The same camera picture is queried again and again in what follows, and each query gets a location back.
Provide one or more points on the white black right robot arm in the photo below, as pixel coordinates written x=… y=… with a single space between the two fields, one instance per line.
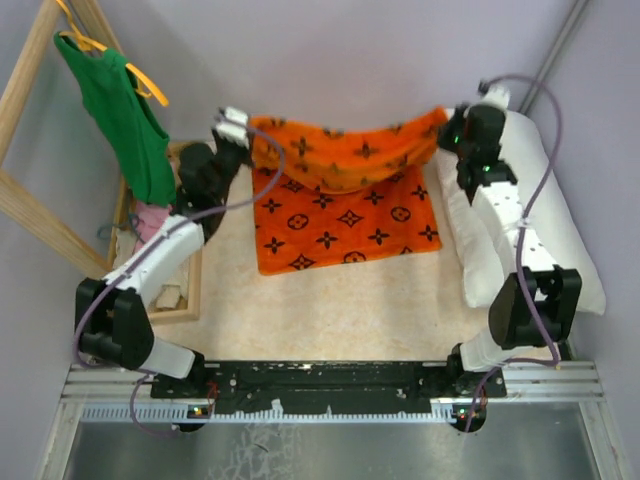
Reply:
x=536 y=304

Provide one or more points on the pink cloth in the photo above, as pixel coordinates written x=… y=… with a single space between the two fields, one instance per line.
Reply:
x=150 y=220

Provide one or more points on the green tank top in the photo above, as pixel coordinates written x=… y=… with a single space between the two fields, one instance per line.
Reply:
x=125 y=119

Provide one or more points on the cream cloth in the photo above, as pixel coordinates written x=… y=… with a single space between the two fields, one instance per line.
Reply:
x=158 y=270

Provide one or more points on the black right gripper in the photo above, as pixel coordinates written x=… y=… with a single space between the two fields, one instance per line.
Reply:
x=458 y=118

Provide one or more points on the wooden tray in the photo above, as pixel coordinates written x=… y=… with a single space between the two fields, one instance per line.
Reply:
x=192 y=300

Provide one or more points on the orange patterned pillowcase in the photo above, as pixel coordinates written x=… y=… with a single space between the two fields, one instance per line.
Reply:
x=342 y=197

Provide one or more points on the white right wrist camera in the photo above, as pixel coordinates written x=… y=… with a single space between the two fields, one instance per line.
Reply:
x=494 y=94

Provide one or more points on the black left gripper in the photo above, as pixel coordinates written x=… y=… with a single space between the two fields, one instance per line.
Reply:
x=245 y=152

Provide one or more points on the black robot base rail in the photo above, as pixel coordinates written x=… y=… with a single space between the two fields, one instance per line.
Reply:
x=387 y=387

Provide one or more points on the grey clothes hanger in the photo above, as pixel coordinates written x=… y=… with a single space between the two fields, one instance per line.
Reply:
x=131 y=223

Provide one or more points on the wooden clothes rack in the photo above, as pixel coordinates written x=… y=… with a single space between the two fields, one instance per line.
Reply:
x=59 y=179

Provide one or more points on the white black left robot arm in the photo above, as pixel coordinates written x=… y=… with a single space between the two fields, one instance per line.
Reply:
x=112 y=323

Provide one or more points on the white pillow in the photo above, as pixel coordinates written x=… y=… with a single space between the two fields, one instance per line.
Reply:
x=482 y=276

